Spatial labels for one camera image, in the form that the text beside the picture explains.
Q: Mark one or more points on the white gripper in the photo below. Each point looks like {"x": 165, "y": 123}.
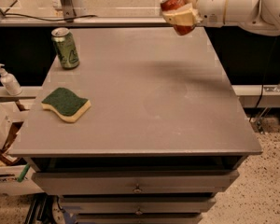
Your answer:
{"x": 212, "y": 4}

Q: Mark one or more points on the red coke can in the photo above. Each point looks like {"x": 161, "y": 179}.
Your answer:
{"x": 169, "y": 5}

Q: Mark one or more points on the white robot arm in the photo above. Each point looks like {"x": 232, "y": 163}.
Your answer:
{"x": 260, "y": 17}

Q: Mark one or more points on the green soda can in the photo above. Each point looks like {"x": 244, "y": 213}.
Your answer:
{"x": 65, "y": 48}

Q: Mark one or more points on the grey drawer cabinet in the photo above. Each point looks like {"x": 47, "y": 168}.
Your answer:
{"x": 159, "y": 102}

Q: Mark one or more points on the green and yellow sponge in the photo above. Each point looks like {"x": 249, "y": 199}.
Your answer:
{"x": 66, "y": 104}

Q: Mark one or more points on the top grey drawer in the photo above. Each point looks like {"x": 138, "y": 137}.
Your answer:
{"x": 140, "y": 182}

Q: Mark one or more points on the grey drawer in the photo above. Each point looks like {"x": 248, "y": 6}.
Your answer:
{"x": 140, "y": 219}
{"x": 138, "y": 204}
{"x": 140, "y": 182}

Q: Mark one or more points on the white pump bottle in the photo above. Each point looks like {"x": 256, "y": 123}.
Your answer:
{"x": 9, "y": 82}

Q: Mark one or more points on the white cardboard box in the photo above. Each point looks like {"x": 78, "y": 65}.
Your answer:
{"x": 12, "y": 116}

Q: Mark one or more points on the green marker pen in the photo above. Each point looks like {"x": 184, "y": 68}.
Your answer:
{"x": 23, "y": 173}

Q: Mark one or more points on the middle grey drawer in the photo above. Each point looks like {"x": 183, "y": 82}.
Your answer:
{"x": 138, "y": 204}

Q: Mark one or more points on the bottom grey drawer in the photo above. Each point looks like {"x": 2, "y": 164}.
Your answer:
{"x": 140, "y": 219}

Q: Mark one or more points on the left metal bracket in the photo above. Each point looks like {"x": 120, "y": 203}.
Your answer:
{"x": 68, "y": 10}

